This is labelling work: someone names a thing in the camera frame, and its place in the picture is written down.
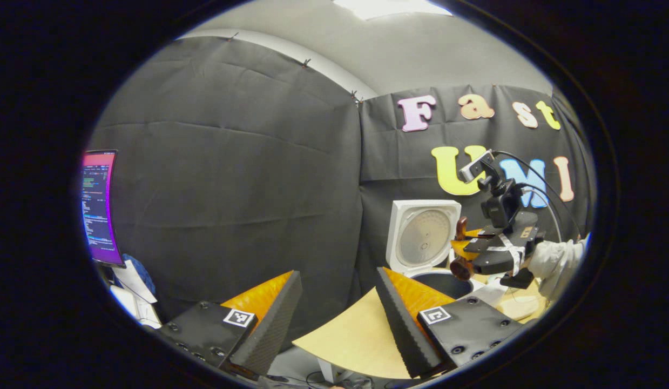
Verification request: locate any white paper sheet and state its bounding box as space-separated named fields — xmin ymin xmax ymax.
xmin=113 ymin=260 xmax=158 ymax=304

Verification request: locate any computer monitor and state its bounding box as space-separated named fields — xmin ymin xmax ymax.
xmin=80 ymin=150 xmax=125 ymax=268

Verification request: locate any black camera cable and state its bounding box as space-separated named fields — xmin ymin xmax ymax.
xmin=494 ymin=151 xmax=583 ymax=238
xmin=517 ymin=183 xmax=563 ymax=244

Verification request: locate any blue cloth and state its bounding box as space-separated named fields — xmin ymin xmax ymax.
xmin=121 ymin=254 xmax=157 ymax=295

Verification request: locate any white box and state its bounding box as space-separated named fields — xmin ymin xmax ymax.
xmin=110 ymin=285 xmax=162 ymax=328

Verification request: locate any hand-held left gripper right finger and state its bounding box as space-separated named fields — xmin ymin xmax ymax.
xmin=375 ymin=267 xmax=526 ymax=379

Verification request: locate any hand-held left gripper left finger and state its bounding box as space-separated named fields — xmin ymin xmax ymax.
xmin=159 ymin=270 xmax=303 ymax=377

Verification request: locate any brown wooden spoon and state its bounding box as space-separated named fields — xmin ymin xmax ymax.
xmin=450 ymin=216 xmax=475 ymax=281

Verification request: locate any white rice cooker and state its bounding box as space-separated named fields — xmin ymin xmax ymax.
xmin=386 ymin=199 xmax=494 ymax=303

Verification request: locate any ceiling light panel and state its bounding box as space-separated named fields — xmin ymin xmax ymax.
xmin=333 ymin=0 xmax=454 ymax=21

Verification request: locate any white rice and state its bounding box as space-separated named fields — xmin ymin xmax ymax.
xmin=499 ymin=296 xmax=540 ymax=320

